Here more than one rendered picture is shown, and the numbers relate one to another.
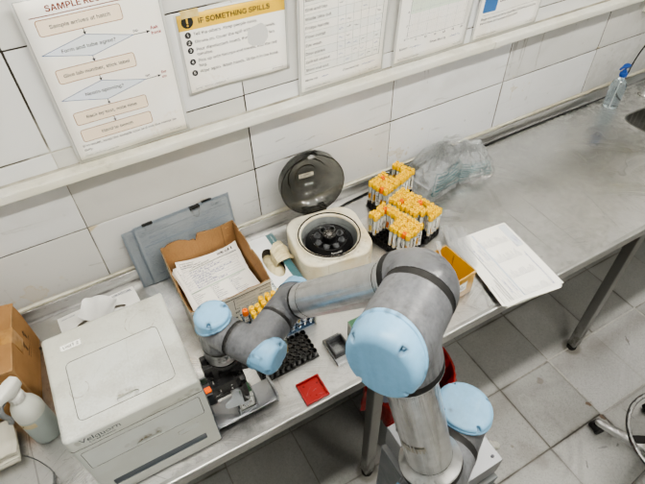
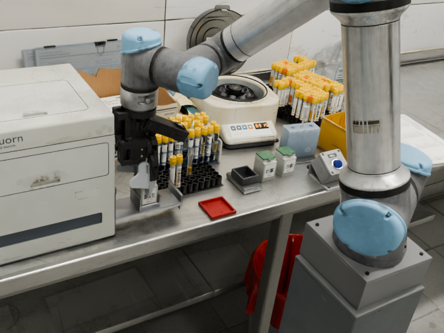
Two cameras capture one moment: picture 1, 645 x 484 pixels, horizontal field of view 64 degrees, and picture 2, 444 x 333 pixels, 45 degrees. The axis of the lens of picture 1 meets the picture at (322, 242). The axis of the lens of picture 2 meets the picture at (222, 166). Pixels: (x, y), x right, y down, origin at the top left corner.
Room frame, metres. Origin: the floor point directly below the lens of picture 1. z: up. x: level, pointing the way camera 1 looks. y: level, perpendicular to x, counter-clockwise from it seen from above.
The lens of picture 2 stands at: (-0.39, 0.15, 1.64)
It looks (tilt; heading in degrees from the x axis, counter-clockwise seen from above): 31 degrees down; 354
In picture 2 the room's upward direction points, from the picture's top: 7 degrees clockwise
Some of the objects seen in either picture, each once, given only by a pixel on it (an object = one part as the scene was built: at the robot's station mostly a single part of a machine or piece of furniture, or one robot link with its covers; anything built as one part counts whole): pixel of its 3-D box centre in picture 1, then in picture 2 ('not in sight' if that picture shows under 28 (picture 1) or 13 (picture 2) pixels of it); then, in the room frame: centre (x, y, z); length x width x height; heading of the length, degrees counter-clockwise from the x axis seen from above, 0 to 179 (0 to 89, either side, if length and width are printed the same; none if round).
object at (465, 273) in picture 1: (442, 277); (349, 136); (1.01, -0.36, 0.93); 0.13 x 0.13 x 0.10; 33
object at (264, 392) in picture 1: (237, 404); (135, 202); (0.62, 0.23, 0.92); 0.21 x 0.07 x 0.05; 118
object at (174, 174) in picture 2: (283, 347); (187, 164); (0.78, 0.12, 0.93); 0.17 x 0.09 x 0.11; 118
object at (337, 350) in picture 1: (338, 347); (244, 178); (0.79, -0.04, 0.89); 0.09 x 0.05 x 0.04; 29
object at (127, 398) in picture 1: (141, 390); (35, 158); (0.61, 0.44, 1.03); 0.31 x 0.27 x 0.30; 118
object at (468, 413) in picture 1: (458, 420); (392, 178); (0.47, -0.27, 1.12); 0.13 x 0.12 x 0.14; 149
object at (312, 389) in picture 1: (312, 389); (217, 207); (0.67, 0.04, 0.88); 0.07 x 0.07 x 0.01; 28
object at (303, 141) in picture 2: not in sight; (298, 142); (0.95, -0.20, 0.92); 0.10 x 0.07 x 0.10; 110
